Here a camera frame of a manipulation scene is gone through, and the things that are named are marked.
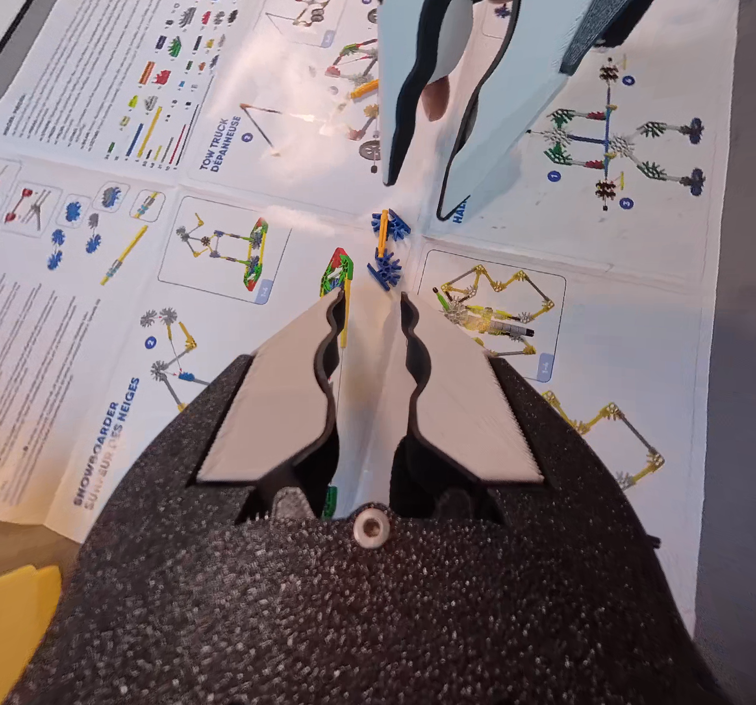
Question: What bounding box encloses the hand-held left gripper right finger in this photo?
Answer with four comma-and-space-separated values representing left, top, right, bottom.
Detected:
391, 292, 547, 519

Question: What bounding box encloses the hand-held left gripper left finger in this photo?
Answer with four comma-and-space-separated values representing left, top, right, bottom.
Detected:
196, 292, 350, 514

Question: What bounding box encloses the yellow plastic bin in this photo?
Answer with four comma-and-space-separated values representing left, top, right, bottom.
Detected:
0, 561, 63, 696

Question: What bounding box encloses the white instruction sheet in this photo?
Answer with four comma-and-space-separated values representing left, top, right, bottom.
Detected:
0, 0, 745, 599

